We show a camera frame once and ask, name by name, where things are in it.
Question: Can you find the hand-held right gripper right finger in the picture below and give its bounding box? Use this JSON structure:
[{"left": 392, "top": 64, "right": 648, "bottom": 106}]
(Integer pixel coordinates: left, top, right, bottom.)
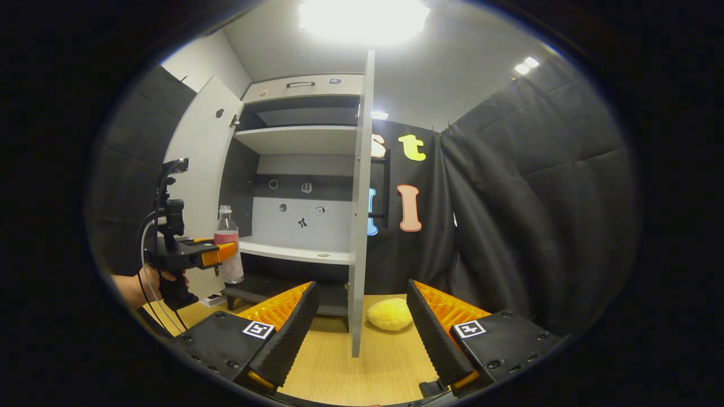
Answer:
[{"left": 406, "top": 279, "right": 566, "bottom": 396}]

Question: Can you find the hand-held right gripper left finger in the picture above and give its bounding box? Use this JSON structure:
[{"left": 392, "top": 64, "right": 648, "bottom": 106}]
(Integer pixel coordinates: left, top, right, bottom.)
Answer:
[{"left": 170, "top": 281, "right": 320, "bottom": 396}]

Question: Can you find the clear bottle with pink label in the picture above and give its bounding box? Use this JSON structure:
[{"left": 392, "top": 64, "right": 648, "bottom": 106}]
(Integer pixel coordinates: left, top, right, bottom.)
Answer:
[{"left": 214, "top": 205, "right": 245, "bottom": 285}]

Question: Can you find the grey cabinet door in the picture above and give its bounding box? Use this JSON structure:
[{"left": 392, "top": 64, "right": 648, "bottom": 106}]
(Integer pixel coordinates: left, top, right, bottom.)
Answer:
[
  {"left": 163, "top": 76, "right": 245, "bottom": 300},
  {"left": 348, "top": 50, "right": 392, "bottom": 358}
]

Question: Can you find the grey cabinet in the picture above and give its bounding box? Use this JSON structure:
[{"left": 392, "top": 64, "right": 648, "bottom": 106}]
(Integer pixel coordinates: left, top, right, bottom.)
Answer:
[{"left": 218, "top": 73, "right": 365, "bottom": 317}]

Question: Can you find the yellow plush toy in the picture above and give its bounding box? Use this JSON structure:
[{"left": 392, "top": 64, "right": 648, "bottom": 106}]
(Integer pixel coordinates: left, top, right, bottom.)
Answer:
[{"left": 367, "top": 298, "right": 413, "bottom": 332}]

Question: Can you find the black backdrop cloth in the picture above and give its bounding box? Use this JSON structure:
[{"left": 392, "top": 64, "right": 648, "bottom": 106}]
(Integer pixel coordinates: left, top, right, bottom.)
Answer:
[{"left": 85, "top": 54, "right": 643, "bottom": 340}]

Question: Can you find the large ceiling light panel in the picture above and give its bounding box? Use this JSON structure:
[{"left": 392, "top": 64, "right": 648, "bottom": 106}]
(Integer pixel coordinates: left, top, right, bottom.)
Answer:
[{"left": 299, "top": 0, "right": 430, "bottom": 46}]

